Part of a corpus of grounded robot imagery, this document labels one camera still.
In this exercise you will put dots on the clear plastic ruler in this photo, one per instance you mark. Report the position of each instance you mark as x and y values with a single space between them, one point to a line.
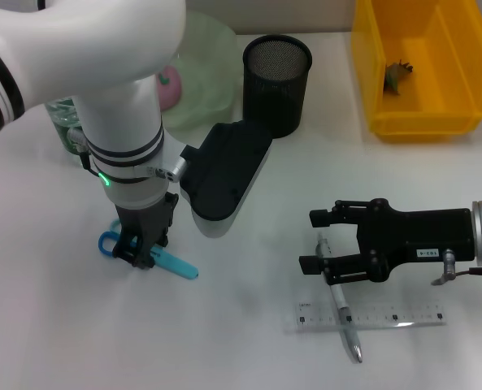
407 317

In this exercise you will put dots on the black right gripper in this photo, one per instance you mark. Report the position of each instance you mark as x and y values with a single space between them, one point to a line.
419 235

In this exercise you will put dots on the pink toy peach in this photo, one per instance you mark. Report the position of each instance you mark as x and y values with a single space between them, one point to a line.
170 91

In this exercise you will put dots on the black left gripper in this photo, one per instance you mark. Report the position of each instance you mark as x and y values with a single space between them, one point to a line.
145 219

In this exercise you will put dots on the clear green-label water bottle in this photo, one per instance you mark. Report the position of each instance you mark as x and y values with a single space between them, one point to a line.
63 118

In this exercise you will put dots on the translucent green fruit bowl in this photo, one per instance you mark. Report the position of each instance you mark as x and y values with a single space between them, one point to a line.
208 81

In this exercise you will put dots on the black mesh pen holder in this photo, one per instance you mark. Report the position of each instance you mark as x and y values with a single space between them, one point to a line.
275 101

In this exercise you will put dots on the yellow plastic bin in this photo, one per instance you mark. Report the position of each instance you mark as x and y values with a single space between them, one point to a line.
448 118

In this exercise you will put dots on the silver ballpoint pen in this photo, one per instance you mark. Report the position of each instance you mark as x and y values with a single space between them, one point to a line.
350 333

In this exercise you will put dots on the blue scissors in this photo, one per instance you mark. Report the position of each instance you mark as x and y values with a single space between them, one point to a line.
179 266

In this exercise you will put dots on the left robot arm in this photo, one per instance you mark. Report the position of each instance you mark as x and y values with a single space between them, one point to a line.
82 48

